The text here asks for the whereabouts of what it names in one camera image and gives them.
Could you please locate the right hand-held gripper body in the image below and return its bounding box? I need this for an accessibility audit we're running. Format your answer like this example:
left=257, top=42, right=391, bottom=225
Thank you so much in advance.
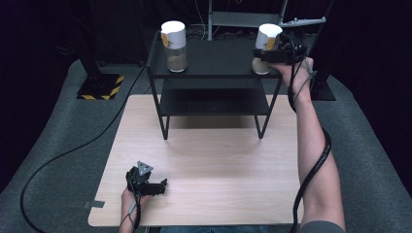
left=278, top=16, right=327, bottom=64

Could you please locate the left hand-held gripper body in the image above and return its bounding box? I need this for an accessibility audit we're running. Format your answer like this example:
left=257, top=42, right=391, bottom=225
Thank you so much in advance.
left=125, top=160, right=162, bottom=196

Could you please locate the glass jar with white lid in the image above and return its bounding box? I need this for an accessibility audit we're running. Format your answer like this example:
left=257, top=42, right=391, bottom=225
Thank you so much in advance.
left=252, top=22, right=284, bottom=76
left=160, top=20, right=189, bottom=74

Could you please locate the black two-tier metal shelf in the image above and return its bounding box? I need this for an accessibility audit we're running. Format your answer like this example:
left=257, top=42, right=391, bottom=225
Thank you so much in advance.
left=146, top=30, right=289, bottom=141

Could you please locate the person's left hand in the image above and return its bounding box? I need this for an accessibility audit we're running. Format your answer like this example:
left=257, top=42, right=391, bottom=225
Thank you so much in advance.
left=120, top=188, right=152, bottom=215

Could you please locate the person's right hand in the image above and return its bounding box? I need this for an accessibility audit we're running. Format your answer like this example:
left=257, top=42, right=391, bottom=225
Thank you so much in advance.
left=269, top=56, right=316, bottom=102

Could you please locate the grey metal stand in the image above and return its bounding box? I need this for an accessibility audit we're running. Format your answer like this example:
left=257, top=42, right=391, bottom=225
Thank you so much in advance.
left=207, top=0, right=289, bottom=42

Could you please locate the grey tape strip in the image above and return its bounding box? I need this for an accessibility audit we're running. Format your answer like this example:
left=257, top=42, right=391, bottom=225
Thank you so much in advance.
left=83, top=200, right=106, bottom=210

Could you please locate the left hand-held gripper cable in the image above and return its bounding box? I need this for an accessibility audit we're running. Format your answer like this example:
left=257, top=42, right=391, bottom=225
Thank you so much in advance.
left=124, top=174, right=143, bottom=233

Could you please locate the hand-held gripper cable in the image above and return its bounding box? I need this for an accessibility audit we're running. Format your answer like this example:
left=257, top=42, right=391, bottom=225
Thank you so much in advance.
left=286, top=32, right=332, bottom=233
left=124, top=174, right=143, bottom=233

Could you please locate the long black floor cable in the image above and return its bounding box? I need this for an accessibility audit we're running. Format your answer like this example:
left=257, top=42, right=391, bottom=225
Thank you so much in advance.
left=19, top=62, right=149, bottom=233

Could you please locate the right hand-held gripper cable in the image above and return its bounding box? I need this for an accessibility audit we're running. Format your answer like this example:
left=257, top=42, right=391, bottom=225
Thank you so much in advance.
left=286, top=32, right=332, bottom=233

